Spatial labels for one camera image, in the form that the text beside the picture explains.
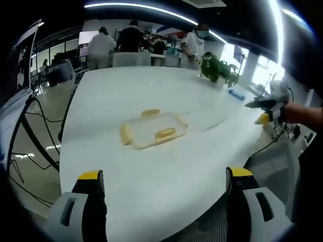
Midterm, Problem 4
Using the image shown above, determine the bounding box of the blue flat item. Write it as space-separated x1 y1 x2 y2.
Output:
228 88 246 101

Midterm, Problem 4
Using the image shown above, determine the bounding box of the green potted plant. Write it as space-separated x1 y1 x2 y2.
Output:
200 51 240 88

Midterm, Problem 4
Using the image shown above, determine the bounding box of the grey mesh office chair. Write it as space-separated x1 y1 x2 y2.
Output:
243 144 301 224

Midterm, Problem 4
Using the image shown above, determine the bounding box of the white board panel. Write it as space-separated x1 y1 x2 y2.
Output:
14 19 43 93

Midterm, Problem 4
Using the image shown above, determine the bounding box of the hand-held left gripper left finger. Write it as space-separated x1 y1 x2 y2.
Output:
47 170 109 242

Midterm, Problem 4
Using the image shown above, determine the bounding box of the wall screen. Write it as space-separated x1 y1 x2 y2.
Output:
78 30 99 46

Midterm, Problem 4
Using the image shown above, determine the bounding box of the black stand with cables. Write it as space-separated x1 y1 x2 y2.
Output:
6 95 76 210

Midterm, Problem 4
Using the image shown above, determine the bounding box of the clear lid with yellow buckles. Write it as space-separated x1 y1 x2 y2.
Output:
119 108 190 151

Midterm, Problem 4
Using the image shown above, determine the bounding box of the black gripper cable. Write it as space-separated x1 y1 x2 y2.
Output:
251 122 290 157

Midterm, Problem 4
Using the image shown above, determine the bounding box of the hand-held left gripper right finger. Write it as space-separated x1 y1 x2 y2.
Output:
225 166 298 242

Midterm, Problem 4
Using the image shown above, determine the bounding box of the ceiling light strip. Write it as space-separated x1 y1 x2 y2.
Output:
84 2 227 42

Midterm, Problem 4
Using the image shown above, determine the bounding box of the white chair back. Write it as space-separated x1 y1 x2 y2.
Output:
112 51 151 68

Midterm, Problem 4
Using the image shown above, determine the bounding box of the person's dark clothing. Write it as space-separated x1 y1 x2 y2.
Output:
297 125 323 227

